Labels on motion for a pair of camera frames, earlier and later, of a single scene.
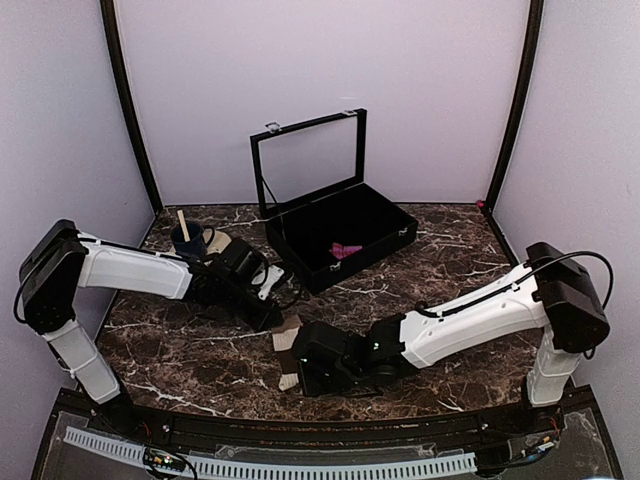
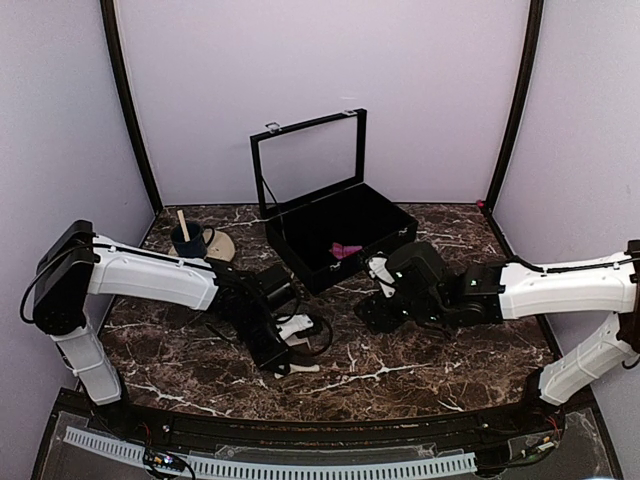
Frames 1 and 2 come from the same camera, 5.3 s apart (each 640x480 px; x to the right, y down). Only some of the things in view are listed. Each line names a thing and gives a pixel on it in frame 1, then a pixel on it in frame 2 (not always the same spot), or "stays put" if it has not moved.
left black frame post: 109,13 stays put
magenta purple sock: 340,250 stays put
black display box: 323,222 stays put
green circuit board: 163,459 stays put
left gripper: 263,321 to 267,361
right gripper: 310,386 to 376,315
